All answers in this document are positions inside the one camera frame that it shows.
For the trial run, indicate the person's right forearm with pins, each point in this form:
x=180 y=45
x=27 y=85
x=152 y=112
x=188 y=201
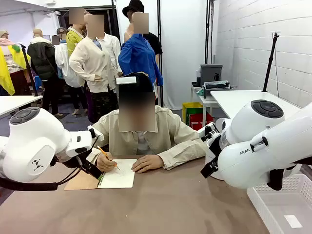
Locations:
x=93 y=156

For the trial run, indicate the person's right hand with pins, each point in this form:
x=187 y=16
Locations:
x=105 y=162

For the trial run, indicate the yellow green bin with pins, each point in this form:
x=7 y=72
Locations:
x=191 y=107

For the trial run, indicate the spiral notebook brown cover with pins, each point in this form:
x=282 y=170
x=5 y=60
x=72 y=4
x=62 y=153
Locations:
x=119 y=179

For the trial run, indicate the green cloth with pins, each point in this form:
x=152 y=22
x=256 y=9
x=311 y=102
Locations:
x=200 y=92

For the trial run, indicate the white height-adjustable table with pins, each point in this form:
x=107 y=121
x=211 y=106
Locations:
x=14 y=102

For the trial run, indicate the small white side table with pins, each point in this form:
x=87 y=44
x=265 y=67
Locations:
x=203 y=100

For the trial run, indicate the thin black stand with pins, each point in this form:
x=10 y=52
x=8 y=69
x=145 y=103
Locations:
x=28 y=68

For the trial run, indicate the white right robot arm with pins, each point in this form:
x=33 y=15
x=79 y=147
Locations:
x=256 y=158

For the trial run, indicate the grey tray with items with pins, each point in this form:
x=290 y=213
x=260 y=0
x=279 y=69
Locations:
x=215 y=89

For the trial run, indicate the person's left forearm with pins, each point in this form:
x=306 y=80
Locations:
x=182 y=151

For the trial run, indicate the black bucket hat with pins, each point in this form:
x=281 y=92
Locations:
x=132 y=7

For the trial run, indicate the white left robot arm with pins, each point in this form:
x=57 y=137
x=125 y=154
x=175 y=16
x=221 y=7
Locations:
x=36 y=136

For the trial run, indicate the small black bottle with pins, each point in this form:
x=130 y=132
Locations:
x=216 y=77

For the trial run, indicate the black light stand pole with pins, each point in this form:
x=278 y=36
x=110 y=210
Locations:
x=207 y=31
x=159 y=48

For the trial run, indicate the yellow pencil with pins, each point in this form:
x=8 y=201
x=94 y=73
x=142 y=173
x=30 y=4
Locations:
x=103 y=151

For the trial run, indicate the blue shirt mannequin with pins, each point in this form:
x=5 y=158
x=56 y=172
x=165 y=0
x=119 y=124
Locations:
x=136 y=53

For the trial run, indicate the small white container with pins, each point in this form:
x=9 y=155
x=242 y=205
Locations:
x=198 y=76

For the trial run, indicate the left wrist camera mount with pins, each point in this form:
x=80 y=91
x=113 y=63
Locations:
x=95 y=133

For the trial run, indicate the person in beige shirt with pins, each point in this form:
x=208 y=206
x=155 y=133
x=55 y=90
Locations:
x=170 y=136

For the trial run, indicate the large white table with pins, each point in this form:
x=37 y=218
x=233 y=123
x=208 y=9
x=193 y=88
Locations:
x=234 y=102

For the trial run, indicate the white lidded trash bin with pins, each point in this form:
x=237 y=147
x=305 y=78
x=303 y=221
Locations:
x=215 y=174

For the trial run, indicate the white shirt mannequin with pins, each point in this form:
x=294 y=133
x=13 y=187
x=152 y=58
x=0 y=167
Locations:
x=68 y=70

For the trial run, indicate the black baseball cap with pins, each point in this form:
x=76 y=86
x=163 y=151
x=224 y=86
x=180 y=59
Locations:
x=143 y=83

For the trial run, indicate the white head-mounted camera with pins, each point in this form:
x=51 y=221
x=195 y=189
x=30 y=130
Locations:
x=126 y=80

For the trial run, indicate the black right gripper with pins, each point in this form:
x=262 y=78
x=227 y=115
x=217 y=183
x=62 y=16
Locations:
x=215 y=148

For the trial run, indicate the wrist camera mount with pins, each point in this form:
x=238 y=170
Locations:
x=95 y=133
x=210 y=131

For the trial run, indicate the person's left hand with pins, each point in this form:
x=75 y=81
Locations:
x=148 y=163

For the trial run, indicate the white perforated plastic basket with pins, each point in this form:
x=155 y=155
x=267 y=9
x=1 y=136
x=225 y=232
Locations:
x=273 y=209

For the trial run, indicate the black t-shirt mannequin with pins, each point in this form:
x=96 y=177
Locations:
x=154 y=41

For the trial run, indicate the cream cardigan mannequin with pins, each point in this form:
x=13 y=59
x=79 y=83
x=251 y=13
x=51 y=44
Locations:
x=95 y=61

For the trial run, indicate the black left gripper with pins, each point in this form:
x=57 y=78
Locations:
x=69 y=162

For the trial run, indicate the yellow-green jacket mannequin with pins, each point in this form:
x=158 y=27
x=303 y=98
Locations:
x=73 y=41

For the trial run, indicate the bare beige mannequin torso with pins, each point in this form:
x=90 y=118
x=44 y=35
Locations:
x=128 y=31

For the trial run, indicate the grey box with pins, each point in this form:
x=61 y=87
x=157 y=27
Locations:
x=210 y=73

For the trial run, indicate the black camera tripod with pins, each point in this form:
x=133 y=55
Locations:
x=269 y=65

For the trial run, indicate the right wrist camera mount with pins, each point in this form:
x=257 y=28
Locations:
x=210 y=131

